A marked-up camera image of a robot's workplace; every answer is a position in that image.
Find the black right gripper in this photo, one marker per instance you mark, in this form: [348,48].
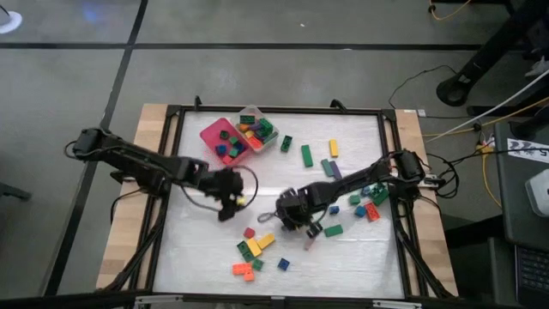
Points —
[293,208]

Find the small red stud brick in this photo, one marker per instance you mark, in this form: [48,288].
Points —
[249,233]
[227,159]

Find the small orange stud brick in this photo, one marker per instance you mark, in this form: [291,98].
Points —
[249,276]

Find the thin pink stick block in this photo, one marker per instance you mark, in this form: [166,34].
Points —
[309,244]

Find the dark green wooden plank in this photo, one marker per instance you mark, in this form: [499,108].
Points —
[271,137]

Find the white printed paper label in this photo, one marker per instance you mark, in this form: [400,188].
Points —
[527,150]

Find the white floor disc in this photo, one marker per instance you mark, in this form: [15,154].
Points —
[10,23]

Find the long orange stud brick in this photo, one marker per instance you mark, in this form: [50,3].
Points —
[241,269]
[243,127]

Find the black frame clamp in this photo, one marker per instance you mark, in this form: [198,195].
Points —
[339,104]
[197,102]

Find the white rounded device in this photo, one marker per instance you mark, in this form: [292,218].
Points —
[540,193]

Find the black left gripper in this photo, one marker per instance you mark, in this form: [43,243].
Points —
[223,184]

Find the black floor stand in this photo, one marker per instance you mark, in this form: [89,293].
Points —
[493,47]

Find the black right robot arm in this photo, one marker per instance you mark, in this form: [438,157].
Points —
[364,176]

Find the black keyboard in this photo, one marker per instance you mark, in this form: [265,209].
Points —
[534,274]

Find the small green stud brick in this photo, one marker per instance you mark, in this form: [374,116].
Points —
[249,256]
[257,264]
[234,152]
[233,140]
[243,246]
[354,199]
[224,135]

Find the pink plastic bin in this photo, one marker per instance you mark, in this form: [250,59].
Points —
[210,135]

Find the yellow wooden plank block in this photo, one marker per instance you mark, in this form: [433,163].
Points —
[333,148]

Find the black aluminium table frame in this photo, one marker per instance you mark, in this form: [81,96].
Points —
[300,110]

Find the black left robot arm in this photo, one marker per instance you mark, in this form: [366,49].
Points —
[137,165]

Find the long red stud brick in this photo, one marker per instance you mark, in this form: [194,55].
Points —
[372,211]
[256,142]

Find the small yellow block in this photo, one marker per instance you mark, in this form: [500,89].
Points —
[249,134]

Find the dark grey floor object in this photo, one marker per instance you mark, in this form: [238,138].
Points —
[13,191]

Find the purple wooden plank block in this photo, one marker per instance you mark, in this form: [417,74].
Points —
[256,127]
[335,170]

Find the clear plastic bin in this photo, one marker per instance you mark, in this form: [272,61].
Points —
[254,110]

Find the wide yellow wooden block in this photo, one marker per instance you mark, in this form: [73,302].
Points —
[266,240]
[254,247]

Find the green wooden plank block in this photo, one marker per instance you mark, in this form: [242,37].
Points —
[306,155]
[333,231]

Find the teal wooden plank block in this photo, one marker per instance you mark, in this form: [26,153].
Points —
[327,167]

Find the black gantry bar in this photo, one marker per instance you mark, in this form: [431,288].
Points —
[43,302]

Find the grey side cabinet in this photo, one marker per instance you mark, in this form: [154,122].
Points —
[514,193]

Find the small blue stud brick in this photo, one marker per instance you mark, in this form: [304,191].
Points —
[360,211]
[365,191]
[283,264]
[221,149]
[333,210]
[240,147]

